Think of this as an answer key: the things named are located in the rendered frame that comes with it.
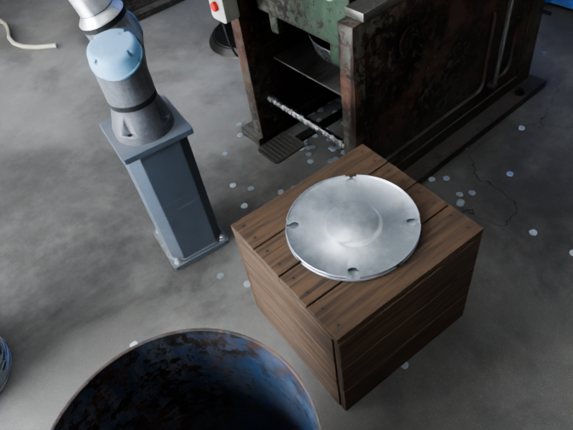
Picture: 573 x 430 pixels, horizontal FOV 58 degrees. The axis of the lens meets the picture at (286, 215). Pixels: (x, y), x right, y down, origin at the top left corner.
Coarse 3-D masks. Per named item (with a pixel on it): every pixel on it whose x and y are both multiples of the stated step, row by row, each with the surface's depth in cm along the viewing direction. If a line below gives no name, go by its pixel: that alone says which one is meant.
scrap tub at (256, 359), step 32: (128, 352) 85; (160, 352) 89; (192, 352) 91; (224, 352) 91; (256, 352) 86; (96, 384) 84; (128, 384) 90; (160, 384) 95; (192, 384) 99; (224, 384) 100; (256, 384) 97; (288, 384) 86; (64, 416) 80; (96, 416) 87; (128, 416) 94; (160, 416) 101; (192, 416) 107; (224, 416) 111; (256, 416) 110; (288, 416) 99
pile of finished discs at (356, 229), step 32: (320, 192) 120; (352, 192) 119; (384, 192) 118; (288, 224) 116; (320, 224) 114; (352, 224) 112; (384, 224) 111; (416, 224) 110; (320, 256) 108; (352, 256) 107; (384, 256) 106
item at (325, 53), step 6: (312, 36) 163; (312, 42) 158; (318, 42) 166; (324, 42) 168; (318, 48) 155; (324, 48) 152; (318, 54) 159; (324, 54) 154; (330, 54) 152; (330, 60) 155
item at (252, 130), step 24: (240, 0) 151; (240, 24) 155; (264, 24) 162; (288, 24) 169; (240, 48) 163; (264, 48) 166; (288, 48) 173; (264, 72) 172; (288, 72) 180; (264, 96) 177; (288, 96) 186; (312, 96) 195; (336, 96) 202; (264, 120) 184; (288, 120) 192
